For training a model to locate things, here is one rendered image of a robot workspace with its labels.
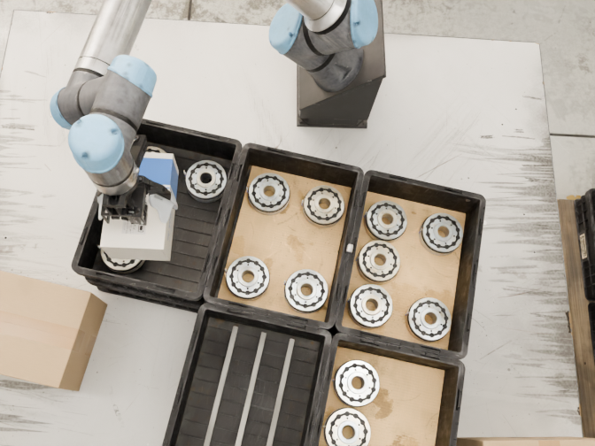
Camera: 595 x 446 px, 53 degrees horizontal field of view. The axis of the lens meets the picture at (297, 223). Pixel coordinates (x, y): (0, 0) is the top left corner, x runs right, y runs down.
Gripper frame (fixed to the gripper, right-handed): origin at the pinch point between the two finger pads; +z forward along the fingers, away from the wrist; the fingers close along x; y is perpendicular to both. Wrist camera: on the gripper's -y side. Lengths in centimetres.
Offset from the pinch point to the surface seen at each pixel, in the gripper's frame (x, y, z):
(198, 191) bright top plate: 8.3, -12.2, 25.0
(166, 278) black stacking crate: 1.9, 9.2, 27.8
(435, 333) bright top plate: 66, 20, 24
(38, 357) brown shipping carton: -23.8, 29.1, 24.5
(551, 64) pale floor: 148, -112, 112
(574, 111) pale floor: 156, -89, 112
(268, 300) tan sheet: 26.7, 13.5, 27.7
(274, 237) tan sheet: 27.3, -2.1, 27.8
